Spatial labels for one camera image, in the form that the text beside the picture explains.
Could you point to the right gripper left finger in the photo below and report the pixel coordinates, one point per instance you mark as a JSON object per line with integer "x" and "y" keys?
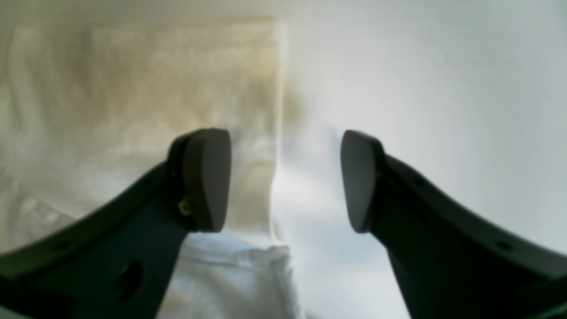
{"x": 117, "y": 262}

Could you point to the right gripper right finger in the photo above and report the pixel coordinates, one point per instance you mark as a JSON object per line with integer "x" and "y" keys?
{"x": 449, "y": 263}

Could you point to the white printed T-shirt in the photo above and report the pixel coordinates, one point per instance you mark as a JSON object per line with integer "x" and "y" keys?
{"x": 86, "y": 109}

